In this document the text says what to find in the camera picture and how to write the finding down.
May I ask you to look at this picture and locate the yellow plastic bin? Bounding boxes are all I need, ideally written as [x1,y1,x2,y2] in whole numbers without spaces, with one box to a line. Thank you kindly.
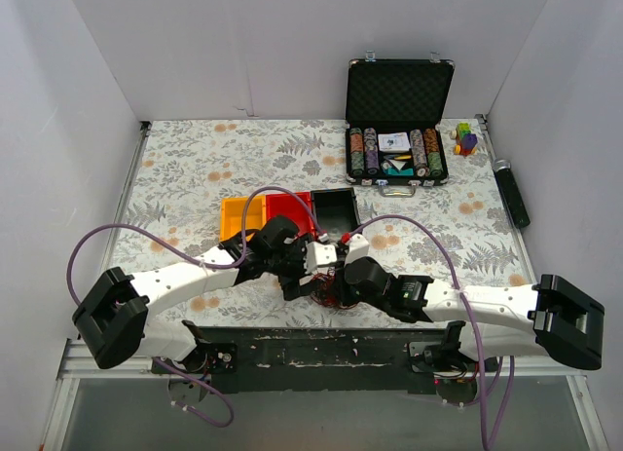
[220,195,267,241]

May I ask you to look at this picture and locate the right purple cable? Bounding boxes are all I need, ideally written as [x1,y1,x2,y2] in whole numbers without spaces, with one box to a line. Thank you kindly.
[346,214,516,451]

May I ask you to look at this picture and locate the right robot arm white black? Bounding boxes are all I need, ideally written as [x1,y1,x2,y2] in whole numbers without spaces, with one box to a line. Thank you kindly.
[344,256,605,371]

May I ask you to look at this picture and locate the black cylindrical flashlight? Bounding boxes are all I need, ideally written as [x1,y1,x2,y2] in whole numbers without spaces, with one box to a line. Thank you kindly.
[493,159,531,229]

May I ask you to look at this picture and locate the red black wires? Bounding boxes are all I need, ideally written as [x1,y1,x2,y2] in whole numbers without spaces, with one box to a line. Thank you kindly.
[307,270,348,312]

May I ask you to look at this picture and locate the purple cable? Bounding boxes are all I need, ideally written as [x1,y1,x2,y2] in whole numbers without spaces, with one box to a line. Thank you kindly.
[66,186,327,428]
[346,214,516,451]

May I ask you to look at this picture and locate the black poker chip case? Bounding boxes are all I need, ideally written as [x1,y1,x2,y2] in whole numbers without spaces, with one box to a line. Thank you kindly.
[345,52,455,192]

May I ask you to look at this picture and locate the white playing card deck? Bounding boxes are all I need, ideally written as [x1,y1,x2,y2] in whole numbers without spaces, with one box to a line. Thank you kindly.
[378,132,411,153]

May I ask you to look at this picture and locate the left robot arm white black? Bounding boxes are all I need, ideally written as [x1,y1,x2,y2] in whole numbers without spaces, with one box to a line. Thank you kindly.
[72,216,336,373]

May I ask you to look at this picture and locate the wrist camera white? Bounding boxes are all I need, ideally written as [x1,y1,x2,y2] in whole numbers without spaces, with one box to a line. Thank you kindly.
[345,234,370,265]
[305,242,338,273]

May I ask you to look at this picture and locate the aluminium frame rail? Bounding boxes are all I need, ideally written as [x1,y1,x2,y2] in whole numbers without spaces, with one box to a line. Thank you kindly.
[56,340,169,380]

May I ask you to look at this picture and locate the colourful toy block train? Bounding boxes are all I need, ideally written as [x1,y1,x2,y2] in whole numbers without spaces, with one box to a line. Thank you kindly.
[450,122,478,157]

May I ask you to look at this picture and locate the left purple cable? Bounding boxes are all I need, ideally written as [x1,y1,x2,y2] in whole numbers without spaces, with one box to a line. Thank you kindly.
[66,186,327,428]

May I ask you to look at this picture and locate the black plastic bin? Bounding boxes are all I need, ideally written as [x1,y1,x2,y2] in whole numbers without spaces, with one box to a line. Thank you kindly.
[311,188,360,242]

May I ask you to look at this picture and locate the floral table mat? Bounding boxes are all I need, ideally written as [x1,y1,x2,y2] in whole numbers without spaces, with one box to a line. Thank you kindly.
[109,120,534,328]

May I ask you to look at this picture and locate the red plastic bin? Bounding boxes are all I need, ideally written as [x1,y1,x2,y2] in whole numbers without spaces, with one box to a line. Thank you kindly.
[266,193,315,236]

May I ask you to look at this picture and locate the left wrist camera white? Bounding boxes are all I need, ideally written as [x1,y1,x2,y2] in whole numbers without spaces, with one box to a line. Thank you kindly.
[305,242,338,273]

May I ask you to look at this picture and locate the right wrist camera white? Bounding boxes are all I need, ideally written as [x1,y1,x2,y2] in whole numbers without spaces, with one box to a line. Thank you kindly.
[345,234,370,265]

